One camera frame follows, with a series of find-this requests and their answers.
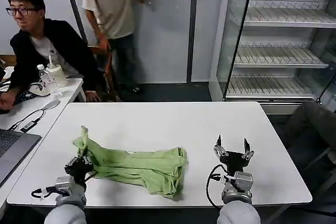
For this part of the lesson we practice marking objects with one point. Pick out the clear plastic water bottle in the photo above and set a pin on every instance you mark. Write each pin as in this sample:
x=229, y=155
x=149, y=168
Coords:
x=50, y=81

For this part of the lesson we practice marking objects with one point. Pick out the wooden armchair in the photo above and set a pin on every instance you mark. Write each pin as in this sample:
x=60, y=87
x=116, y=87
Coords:
x=107, y=70

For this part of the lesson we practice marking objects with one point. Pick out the cardboard box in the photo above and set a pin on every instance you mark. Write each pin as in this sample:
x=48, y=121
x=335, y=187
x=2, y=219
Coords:
x=4, y=59

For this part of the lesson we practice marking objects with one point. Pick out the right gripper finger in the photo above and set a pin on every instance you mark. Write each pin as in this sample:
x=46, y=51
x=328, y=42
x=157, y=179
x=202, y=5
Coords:
x=220, y=149
x=247, y=153

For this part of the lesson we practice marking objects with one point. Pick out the grey laptop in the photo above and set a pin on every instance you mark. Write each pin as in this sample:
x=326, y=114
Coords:
x=13, y=148

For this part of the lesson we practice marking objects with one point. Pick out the white side desk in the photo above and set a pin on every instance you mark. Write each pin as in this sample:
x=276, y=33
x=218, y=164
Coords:
x=34, y=116

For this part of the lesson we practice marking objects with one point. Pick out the grey computer mouse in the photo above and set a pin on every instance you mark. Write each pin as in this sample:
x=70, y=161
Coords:
x=51, y=104

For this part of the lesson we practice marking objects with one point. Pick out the white work table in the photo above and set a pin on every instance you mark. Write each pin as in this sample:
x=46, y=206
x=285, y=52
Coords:
x=170, y=124

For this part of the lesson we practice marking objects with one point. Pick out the black patterned pad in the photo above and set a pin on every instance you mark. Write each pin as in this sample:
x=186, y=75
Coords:
x=25, y=96

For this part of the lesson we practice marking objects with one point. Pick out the light green shirt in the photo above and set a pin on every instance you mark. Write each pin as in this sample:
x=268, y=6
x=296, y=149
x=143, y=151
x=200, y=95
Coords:
x=141, y=166

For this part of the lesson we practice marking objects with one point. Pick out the white round device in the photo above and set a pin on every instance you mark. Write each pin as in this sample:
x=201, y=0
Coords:
x=39, y=91

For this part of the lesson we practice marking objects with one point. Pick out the glass display cabinet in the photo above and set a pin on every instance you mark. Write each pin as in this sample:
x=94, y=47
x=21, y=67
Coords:
x=273, y=24

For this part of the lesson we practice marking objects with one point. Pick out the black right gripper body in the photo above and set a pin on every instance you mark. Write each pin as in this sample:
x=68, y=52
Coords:
x=235, y=159

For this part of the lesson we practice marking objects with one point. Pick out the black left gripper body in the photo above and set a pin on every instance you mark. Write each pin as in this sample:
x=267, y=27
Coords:
x=78, y=167

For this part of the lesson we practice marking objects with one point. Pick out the white cup with straw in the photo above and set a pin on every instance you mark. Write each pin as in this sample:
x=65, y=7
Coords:
x=60, y=75

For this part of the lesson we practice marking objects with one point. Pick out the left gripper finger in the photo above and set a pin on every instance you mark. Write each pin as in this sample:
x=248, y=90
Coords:
x=88, y=160
x=81, y=153

